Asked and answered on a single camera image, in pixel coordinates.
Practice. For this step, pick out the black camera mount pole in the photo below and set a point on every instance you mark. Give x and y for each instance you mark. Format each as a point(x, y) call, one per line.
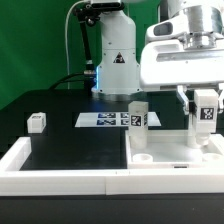
point(88, 15)

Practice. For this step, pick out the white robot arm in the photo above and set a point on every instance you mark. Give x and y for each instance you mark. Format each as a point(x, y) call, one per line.
point(119, 70)

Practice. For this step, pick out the white sheet with markers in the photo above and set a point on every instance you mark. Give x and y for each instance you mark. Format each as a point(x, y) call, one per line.
point(111, 119)

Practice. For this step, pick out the white U-shaped obstacle fence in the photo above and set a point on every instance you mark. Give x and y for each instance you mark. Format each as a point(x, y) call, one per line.
point(16, 182)

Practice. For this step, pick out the white square table top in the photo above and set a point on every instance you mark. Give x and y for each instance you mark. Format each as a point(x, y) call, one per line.
point(167, 149)

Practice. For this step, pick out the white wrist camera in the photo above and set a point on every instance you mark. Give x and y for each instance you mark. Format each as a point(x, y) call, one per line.
point(174, 28)

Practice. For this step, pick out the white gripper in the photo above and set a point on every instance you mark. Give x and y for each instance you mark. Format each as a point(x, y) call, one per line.
point(165, 65)

